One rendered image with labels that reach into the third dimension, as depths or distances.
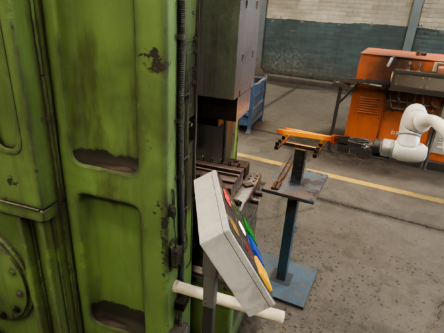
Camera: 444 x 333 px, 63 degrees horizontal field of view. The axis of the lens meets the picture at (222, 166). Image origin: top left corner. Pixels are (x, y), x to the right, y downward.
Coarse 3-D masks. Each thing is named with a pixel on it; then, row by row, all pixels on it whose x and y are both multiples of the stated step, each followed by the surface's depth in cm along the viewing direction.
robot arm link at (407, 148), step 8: (400, 136) 182; (408, 136) 179; (416, 136) 178; (400, 144) 180; (408, 144) 178; (416, 144) 177; (392, 152) 182; (400, 152) 179; (408, 152) 178; (416, 152) 176; (424, 152) 176; (400, 160) 182; (408, 160) 180; (416, 160) 178
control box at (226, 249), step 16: (208, 176) 113; (208, 192) 104; (224, 192) 106; (208, 208) 97; (224, 208) 93; (208, 224) 90; (224, 224) 87; (208, 240) 85; (224, 240) 86; (240, 240) 92; (208, 256) 87; (224, 256) 87; (240, 256) 88; (224, 272) 89; (240, 272) 90; (256, 272) 92; (240, 288) 92; (256, 288) 93; (240, 304) 94; (256, 304) 95; (272, 304) 96
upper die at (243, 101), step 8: (200, 96) 140; (240, 96) 139; (248, 96) 152; (200, 104) 141; (208, 104) 140; (216, 104) 139; (224, 104) 138; (232, 104) 137; (240, 104) 142; (248, 104) 154; (200, 112) 143; (208, 112) 142; (216, 112) 140; (224, 112) 139; (232, 112) 138; (240, 112) 144; (232, 120) 140
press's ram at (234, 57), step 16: (208, 0) 121; (224, 0) 119; (240, 0) 118; (256, 0) 136; (208, 16) 123; (224, 16) 121; (240, 16) 121; (256, 16) 141; (208, 32) 125; (224, 32) 123; (240, 32) 124; (256, 32) 145; (208, 48) 127; (224, 48) 125; (240, 48) 128; (256, 48) 150; (208, 64) 129; (224, 64) 127; (240, 64) 131; (208, 80) 131; (224, 80) 129; (240, 80) 135; (208, 96) 134; (224, 96) 132
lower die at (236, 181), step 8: (200, 168) 164; (232, 168) 167; (240, 168) 167; (200, 176) 159; (224, 176) 159; (232, 176) 160; (240, 176) 165; (232, 184) 155; (240, 184) 168; (232, 192) 154
